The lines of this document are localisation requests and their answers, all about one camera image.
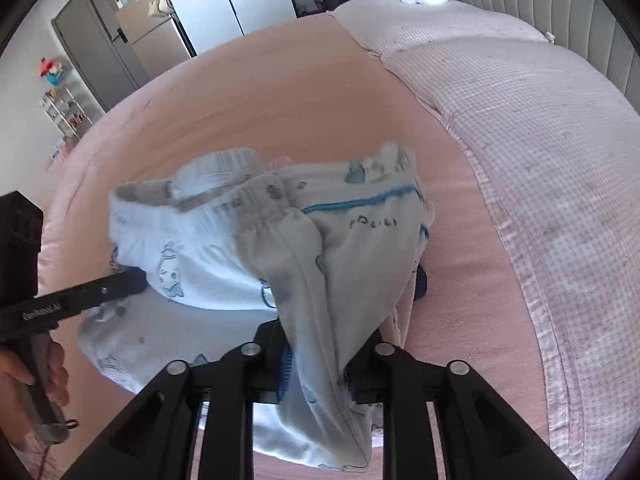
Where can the bed with pink sheet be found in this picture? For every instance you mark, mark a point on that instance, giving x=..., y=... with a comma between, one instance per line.
x=250, y=110

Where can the white shelf rack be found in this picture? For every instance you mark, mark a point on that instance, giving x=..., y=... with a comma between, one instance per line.
x=67, y=112

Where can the beige handbag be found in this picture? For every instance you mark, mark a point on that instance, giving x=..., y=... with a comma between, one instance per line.
x=160, y=5

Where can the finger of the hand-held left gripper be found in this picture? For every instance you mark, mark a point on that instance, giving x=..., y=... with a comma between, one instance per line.
x=105, y=290

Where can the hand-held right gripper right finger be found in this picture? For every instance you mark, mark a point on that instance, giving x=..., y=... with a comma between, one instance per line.
x=370, y=375

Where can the red and blue plush toy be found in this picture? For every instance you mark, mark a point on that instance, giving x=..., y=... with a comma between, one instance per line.
x=52, y=72

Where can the white blue-print pajama pants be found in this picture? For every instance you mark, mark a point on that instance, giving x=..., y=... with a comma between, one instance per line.
x=325, y=260

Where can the dark blue cloth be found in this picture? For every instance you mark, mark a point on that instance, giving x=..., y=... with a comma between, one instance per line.
x=421, y=285

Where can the grey door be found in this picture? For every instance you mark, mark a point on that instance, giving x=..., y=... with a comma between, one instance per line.
x=90, y=45

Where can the person's left hand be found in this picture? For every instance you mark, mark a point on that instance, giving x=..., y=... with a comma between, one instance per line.
x=57, y=370

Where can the silver fridge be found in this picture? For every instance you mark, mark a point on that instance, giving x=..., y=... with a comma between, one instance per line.
x=155, y=45

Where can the white wardrobe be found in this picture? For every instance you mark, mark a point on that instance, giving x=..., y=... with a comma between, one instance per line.
x=220, y=0

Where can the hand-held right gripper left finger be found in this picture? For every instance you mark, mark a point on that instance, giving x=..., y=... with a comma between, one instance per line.
x=272, y=360

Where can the grey upholstered headboard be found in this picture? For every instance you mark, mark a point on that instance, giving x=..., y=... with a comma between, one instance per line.
x=550, y=0

